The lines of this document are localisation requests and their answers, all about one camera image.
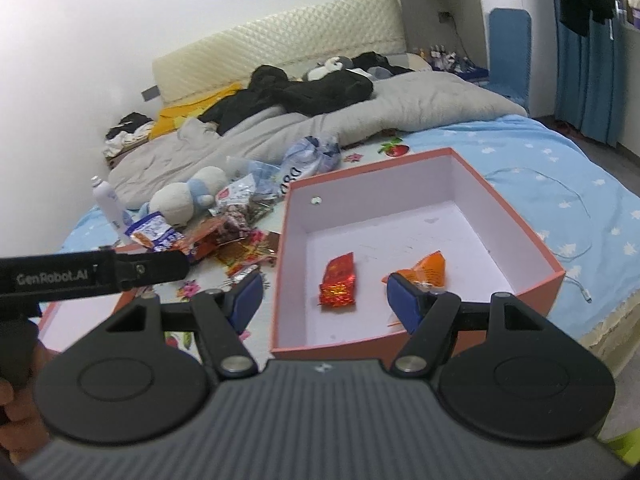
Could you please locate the printed bedsheet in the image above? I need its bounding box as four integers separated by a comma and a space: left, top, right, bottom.
60, 114, 640, 361

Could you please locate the red foil snack packet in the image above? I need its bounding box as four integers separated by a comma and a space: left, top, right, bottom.
319, 252, 359, 309

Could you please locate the white cable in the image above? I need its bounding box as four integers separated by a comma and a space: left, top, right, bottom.
484, 166, 595, 306

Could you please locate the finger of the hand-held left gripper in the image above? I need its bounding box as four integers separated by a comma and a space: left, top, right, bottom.
114, 249, 191, 293

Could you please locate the pile of crumpled clothes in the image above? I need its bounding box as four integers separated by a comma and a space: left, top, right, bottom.
103, 112, 156, 159

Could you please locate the white blue carton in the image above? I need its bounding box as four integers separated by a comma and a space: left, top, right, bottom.
90, 176, 132, 247

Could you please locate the cream quilted headboard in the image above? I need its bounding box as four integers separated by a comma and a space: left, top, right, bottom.
151, 0, 407, 106

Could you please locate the clear plastic bag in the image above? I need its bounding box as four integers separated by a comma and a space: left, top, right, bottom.
225, 155, 282, 187

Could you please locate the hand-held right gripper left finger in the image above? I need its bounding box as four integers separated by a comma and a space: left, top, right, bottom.
102, 271, 264, 380

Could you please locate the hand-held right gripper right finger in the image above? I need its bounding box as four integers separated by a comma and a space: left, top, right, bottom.
385, 271, 548, 380

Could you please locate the orange cardboard box lid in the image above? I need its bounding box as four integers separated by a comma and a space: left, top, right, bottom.
37, 243, 147, 353

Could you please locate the blue chair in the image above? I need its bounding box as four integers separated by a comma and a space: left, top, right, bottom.
487, 7, 532, 106

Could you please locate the orange foil snack packet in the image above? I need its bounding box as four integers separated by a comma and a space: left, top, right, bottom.
379, 252, 449, 328

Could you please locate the yellow cloth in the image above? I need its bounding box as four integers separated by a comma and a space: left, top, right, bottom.
150, 84, 246, 140

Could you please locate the blue and white plastic bag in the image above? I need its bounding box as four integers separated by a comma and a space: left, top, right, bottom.
279, 135, 344, 197

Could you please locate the grey duvet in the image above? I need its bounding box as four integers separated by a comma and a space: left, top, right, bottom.
107, 70, 529, 207

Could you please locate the blue curtain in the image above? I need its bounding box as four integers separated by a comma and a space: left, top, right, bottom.
551, 0, 627, 149

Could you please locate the white and blue plush toy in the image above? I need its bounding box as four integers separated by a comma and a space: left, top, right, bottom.
137, 165, 232, 227

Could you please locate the grey and white plush toy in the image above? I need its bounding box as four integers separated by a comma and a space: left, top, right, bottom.
302, 56, 354, 81

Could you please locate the blue and white snack packet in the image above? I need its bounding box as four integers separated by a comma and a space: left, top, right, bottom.
124, 212, 187, 254

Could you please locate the clear orange snack packet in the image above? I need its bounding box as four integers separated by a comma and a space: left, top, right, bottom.
215, 231, 279, 279

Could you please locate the black clothing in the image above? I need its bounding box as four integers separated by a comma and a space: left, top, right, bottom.
197, 64, 376, 137

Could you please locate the orange cardboard box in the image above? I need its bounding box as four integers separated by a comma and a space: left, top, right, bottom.
270, 147, 567, 361

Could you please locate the person's left hand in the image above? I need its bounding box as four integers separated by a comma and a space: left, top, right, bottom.
0, 345, 61, 445

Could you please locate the green-edged snack packet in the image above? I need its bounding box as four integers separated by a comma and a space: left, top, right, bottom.
244, 192, 287, 217

